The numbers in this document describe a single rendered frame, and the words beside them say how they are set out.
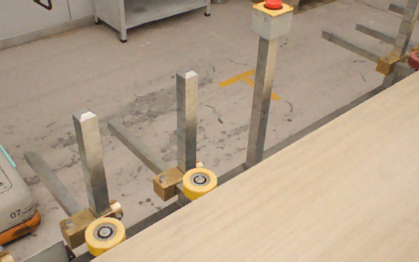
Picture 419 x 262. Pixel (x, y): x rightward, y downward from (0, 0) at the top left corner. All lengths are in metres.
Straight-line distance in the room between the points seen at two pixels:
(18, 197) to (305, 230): 1.34
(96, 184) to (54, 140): 1.73
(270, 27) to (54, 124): 1.96
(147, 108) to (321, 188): 1.93
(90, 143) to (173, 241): 0.26
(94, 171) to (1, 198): 1.10
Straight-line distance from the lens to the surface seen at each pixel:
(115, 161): 2.49
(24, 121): 2.92
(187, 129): 1.07
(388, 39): 2.09
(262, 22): 1.11
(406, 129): 1.36
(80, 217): 1.07
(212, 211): 1.00
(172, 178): 1.14
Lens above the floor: 1.64
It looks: 38 degrees down
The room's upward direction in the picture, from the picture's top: 2 degrees clockwise
